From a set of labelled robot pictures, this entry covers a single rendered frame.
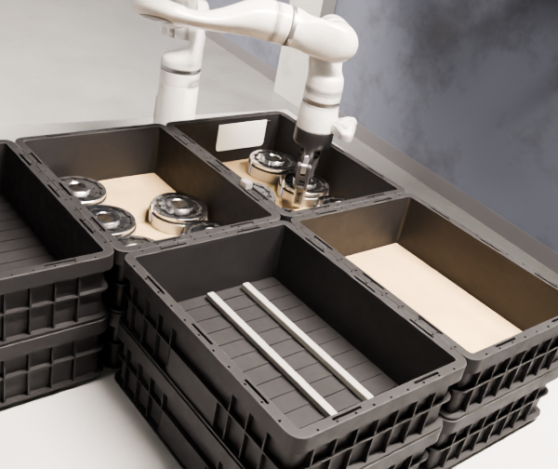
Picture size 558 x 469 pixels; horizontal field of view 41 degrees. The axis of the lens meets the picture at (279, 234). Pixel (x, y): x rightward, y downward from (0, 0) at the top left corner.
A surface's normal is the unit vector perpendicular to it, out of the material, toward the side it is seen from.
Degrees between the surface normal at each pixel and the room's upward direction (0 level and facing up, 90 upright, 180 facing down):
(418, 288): 0
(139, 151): 90
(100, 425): 0
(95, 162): 90
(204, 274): 90
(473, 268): 90
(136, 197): 0
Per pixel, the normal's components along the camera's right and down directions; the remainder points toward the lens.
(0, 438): 0.18, -0.86
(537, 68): -0.83, 0.14
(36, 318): 0.60, 0.48
